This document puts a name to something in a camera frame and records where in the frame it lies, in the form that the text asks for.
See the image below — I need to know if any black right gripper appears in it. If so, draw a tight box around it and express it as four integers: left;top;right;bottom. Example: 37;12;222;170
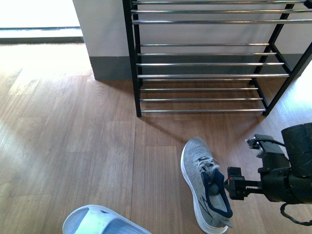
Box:
224;153;293;202

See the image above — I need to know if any grey sneaker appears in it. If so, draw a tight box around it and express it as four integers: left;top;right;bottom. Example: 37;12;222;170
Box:
180;137;233;234

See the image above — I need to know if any light blue slipper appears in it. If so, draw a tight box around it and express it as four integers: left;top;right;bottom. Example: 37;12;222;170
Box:
62;205;149;234

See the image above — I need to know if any black metal shoe rack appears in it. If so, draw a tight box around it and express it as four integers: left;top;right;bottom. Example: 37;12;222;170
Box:
122;0;312;117

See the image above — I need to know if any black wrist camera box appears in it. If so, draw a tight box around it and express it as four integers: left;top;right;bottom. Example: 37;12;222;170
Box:
245;134;285;158

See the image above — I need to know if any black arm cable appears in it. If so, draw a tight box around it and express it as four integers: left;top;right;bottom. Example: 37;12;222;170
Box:
279;202;312;226

